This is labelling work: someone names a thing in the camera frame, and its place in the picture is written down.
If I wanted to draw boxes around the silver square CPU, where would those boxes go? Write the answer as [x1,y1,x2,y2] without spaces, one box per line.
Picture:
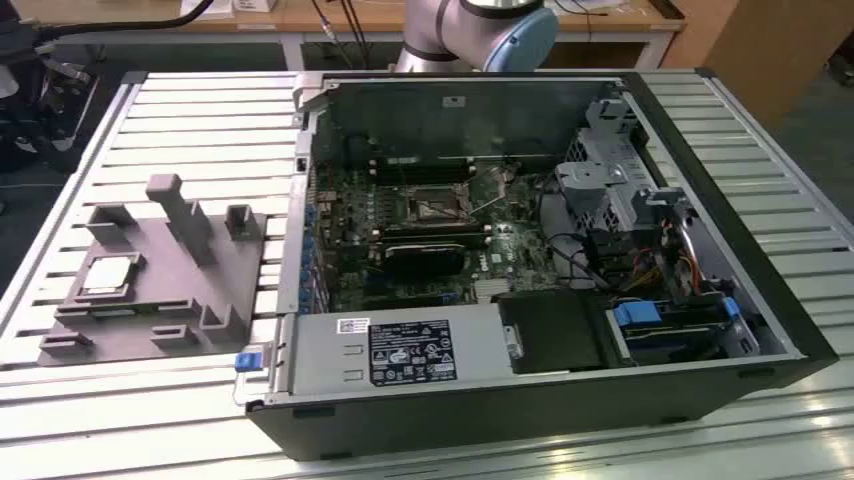
[79,256,145,297]

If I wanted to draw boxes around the short RAM slot bank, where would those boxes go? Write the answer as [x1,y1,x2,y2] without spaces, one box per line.
[380,223,487,240]

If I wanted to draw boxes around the CPU socket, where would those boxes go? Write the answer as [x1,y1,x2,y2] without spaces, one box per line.
[397,184,476,227]

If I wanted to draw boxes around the long RAM slot bank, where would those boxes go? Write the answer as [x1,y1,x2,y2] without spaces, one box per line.
[367,155,476,185]

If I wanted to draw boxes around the black graphics card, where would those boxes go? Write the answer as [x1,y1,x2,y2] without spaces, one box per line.
[380,240,470,277]

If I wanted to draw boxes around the thin metal locking lever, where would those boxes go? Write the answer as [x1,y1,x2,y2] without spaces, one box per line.
[468,168,519,214]

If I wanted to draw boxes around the green motherboard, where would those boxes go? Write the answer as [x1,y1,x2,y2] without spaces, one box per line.
[307,158,582,314]

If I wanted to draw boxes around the metal socket cover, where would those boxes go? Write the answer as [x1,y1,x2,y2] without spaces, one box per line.
[480,162,520,192]

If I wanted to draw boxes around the silver power supply with label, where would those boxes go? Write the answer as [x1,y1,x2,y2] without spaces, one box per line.
[265,308,516,401]

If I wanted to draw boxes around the black disk bay cover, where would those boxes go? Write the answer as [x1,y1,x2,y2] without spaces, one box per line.
[491,288,610,375]

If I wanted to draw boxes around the grey metal drive cage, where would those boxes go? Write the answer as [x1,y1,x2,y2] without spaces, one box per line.
[554,98,690,237]

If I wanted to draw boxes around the blue disk carrier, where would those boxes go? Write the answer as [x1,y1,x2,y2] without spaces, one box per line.
[611,298,663,330]

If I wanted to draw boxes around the black open PC case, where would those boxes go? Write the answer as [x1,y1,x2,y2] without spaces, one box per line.
[233,68,839,462]

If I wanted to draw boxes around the grey parts rack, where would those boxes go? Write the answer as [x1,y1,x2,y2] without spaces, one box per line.
[37,173,269,369]

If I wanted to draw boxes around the wooden desk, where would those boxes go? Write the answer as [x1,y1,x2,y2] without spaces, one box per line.
[0,0,688,71]

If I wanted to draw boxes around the wooden cabinet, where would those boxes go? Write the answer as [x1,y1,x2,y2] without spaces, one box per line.
[666,0,854,134]

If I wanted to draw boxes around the black wire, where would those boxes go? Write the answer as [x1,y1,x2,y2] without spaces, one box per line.
[544,232,619,292]

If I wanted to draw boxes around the coloured wire bundle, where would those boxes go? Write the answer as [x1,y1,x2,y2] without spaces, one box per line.
[626,247,703,294]

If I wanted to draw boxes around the hanging black cables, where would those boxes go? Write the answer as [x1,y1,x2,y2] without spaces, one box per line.
[309,0,385,69]

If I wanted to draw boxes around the black flexible hose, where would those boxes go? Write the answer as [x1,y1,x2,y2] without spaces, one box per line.
[36,0,221,44]

